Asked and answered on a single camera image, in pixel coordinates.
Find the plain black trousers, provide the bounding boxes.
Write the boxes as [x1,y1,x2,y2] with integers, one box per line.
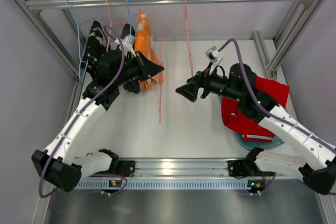
[119,23,141,94]

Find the black white patterned trousers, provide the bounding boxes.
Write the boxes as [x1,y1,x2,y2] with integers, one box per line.
[80,21,107,78]

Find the red trousers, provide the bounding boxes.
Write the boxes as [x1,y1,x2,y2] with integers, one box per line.
[220,77,290,144]

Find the slotted grey cable duct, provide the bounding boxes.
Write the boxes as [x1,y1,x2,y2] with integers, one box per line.
[76,179,266,190]

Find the left pink hanger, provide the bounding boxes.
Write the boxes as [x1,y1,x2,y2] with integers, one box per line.
[104,0,129,51]

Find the teal plastic bin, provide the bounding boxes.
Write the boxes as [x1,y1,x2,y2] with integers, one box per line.
[218,95,284,150]

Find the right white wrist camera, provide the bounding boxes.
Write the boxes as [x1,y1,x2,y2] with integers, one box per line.
[205,46,224,74]

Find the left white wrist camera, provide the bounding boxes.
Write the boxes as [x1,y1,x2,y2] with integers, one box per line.
[114,34,136,59]

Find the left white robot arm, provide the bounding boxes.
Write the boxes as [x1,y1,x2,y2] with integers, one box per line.
[31,49,164,193]

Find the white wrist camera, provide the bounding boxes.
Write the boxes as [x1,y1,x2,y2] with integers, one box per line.
[205,46,224,74]
[114,34,136,59]

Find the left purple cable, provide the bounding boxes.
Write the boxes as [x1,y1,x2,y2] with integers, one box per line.
[38,26,128,198]

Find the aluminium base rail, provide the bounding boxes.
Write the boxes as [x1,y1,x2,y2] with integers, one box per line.
[43,157,328,179]

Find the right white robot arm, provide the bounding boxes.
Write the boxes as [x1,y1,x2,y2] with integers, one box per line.
[175,63,335,195]

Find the orange white trousers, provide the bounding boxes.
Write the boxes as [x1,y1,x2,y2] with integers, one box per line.
[134,10,156,91]

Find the blue hanger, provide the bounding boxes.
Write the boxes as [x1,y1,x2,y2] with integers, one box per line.
[126,0,142,35]
[66,0,94,82]

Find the pink hanger of red trousers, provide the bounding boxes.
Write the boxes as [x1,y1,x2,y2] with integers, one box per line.
[154,38,164,124]

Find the empty right pink hanger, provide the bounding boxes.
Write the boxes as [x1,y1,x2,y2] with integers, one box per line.
[183,0,194,77]

